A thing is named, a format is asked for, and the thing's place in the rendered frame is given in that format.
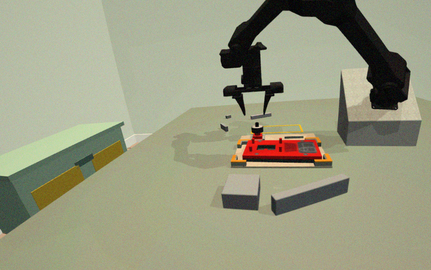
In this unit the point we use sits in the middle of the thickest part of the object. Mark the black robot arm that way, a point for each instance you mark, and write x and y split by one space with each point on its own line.
387 72

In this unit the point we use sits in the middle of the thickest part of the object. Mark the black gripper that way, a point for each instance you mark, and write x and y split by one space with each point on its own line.
253 83

